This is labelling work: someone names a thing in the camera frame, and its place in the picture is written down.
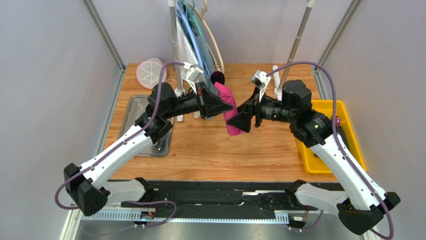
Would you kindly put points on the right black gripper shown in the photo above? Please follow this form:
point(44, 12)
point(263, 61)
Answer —
point(257, 111)

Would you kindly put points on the pink white mesh basket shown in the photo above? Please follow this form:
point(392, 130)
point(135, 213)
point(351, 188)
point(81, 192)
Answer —
point(148, 72)

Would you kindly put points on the blue clothes hanger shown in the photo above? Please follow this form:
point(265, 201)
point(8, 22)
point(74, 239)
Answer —
point(194, 31)

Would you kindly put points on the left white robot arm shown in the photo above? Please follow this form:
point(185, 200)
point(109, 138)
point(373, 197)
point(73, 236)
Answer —
point(88, 185)

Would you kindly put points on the silver metal tray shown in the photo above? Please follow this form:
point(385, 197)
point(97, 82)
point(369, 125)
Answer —
point(135, 108)

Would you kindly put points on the yellow plastic bin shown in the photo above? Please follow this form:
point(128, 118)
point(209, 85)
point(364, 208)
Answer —
point(312, 164)

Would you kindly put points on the left rack pole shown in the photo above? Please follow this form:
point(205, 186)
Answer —
point(179, 90)

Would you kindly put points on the beige clothes hanger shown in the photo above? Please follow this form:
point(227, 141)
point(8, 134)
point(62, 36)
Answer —
point(211, 42)

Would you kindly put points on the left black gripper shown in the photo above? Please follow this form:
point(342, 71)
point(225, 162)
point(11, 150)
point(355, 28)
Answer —
point(212, 105)

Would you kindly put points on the rack pole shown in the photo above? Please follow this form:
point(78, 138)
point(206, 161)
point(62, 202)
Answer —
point(279, 81)
point(179, 90)

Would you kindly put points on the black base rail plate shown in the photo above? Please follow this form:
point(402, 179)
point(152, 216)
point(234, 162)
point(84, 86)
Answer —
point(220, 200)

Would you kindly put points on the white lace cloth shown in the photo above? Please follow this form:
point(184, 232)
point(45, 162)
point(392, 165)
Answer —
point(186, 52)

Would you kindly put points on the purple metal spoon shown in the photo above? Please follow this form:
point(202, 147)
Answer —
point(217, 77)

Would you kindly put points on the right rack pole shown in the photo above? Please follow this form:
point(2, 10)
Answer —
point(279, 81)

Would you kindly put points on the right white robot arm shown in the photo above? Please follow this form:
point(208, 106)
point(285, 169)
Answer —
point(362, 204)

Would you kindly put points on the blue grey hanging cloth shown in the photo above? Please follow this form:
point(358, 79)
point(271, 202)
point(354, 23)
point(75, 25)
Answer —
point(210, 53)

